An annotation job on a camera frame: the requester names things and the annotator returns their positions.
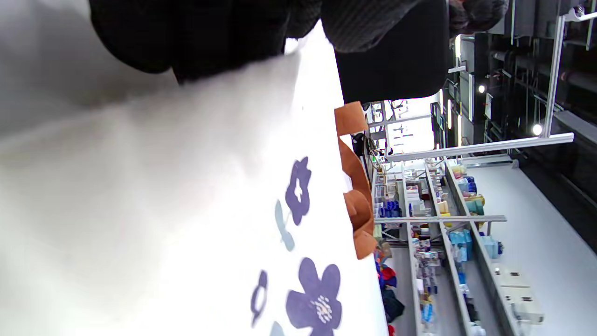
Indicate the storage shelf with colourful goods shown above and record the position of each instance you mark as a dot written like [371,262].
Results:
[457,242]

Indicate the black office chair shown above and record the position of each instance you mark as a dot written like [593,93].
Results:
[396,74]

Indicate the aluminium frame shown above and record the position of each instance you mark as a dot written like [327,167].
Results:
[489,147]

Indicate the cream canvas bag purple flowers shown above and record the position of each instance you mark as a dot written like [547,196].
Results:
[186,210]

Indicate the person's left hand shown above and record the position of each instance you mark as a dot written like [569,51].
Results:
[210,32]

